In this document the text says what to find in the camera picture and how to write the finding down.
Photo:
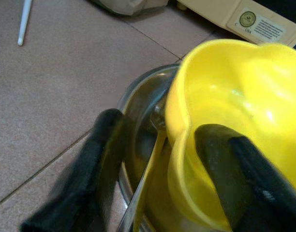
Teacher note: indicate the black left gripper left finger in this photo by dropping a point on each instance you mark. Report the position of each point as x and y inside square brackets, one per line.
[78, 169]

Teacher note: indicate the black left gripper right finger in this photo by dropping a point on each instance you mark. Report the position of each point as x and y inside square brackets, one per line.
[235, 169]

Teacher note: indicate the yellow plastic bowl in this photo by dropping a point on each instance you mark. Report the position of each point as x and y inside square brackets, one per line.
[235, 84]

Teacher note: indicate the stainless steel bowl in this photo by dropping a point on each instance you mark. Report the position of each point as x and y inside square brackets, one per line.
[143, 96]

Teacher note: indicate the white green kitchen tongs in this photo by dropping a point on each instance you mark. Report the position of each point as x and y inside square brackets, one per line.
[23, 24]

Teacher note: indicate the beige water ioniser appliance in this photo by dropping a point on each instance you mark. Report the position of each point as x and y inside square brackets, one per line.
[211, 19]

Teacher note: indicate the clear jar brown contents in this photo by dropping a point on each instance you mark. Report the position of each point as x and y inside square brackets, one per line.
[128, 6]

